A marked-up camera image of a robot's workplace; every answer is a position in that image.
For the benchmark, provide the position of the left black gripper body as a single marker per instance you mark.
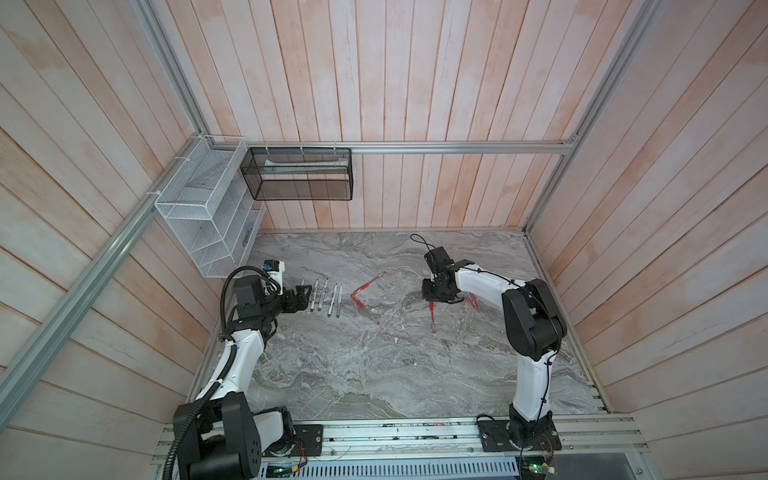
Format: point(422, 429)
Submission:
point(286, 302)

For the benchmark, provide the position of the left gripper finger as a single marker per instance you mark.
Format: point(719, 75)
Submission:
point(302, 304)
point(304, 291)

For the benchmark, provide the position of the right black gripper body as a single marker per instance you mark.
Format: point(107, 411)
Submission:
point(431, 290)

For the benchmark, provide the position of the red gel pen cluster one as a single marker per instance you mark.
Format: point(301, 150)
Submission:
point(432, 318)

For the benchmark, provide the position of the red gel pen short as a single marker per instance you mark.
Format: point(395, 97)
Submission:
point(360, 304)

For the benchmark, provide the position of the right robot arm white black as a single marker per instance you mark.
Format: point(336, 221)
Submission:
point(534, 327)

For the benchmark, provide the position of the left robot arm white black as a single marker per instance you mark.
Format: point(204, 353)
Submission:
point(217, 435)

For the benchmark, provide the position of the red gel pen top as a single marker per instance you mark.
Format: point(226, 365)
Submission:
point(367, 284)

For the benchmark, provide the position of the black mesh basket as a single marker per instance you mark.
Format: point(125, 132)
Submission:
point(298, 173)

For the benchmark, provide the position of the green circuit board left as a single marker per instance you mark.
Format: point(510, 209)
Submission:
point(281, 471)

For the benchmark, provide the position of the green circuit board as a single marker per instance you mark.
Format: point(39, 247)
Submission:
point(533, 468)
point(281, 471)

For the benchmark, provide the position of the green circuit board right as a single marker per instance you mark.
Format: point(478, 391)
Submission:
point(533, 468)

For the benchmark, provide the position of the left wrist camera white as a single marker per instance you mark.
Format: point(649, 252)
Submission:
point(275, 269)

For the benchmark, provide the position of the white wire mesh shelf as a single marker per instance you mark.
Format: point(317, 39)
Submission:
point(207, 205)

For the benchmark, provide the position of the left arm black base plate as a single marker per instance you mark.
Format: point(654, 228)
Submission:
point(303, 440)

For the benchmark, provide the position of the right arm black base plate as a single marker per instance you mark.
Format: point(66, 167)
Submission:
point(516, 434)

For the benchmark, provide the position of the aluminium frame rail back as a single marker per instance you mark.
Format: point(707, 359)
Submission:
point(547, 147)

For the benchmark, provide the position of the aluminium frame rail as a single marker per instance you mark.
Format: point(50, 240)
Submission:
point(28, 366)
point(547, 147)

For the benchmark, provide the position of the aluminium mounting rail front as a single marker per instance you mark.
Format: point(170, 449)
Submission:
point(464, 437)

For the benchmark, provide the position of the aluminium frame rail left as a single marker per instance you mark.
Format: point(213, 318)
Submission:
point(28, 366)

